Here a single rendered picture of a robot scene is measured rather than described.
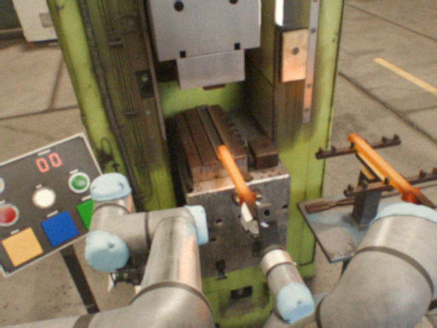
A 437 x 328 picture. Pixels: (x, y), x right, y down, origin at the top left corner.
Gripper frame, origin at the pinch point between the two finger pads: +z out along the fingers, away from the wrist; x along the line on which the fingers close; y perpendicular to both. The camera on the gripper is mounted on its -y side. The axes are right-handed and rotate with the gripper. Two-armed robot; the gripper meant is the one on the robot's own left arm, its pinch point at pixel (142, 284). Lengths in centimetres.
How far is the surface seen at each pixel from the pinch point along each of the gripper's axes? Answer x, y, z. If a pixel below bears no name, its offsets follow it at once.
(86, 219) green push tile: -18.2, -17.9, -6.9
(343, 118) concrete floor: 126, -247, 93
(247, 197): 28.5, -20.9, -10.0
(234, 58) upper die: 27, -47, -41
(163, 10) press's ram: 8, -43, -57
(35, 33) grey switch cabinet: -270, -518, 72
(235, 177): 25.2, -31.6, -8.9
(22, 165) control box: -31.8, -20.9, -24.6
